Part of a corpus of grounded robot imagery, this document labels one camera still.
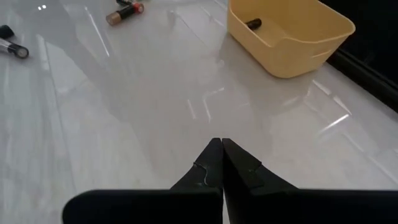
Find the copper black battery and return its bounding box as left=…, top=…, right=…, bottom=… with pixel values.
left=105, top=2, right=145, bottom=26
left=244, top=17, right=262, bottom=31
left=0, top=24, right=15, bottom=40

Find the silver black battery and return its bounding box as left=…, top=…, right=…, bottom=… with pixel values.
left=0, top=37, right=30, bottom=59

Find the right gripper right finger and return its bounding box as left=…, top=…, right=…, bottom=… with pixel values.
left=223, top=138, right=398, bottom=224

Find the white glossy work sheet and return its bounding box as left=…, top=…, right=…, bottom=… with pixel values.
left=0, top=0, right=398, bottom=224

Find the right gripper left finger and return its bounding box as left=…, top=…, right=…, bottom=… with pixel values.
left=62, top=138, right=224, bottom=224

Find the yellow plastic bin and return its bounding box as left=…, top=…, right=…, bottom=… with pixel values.
left=226, top=0, right=356, bottom=79

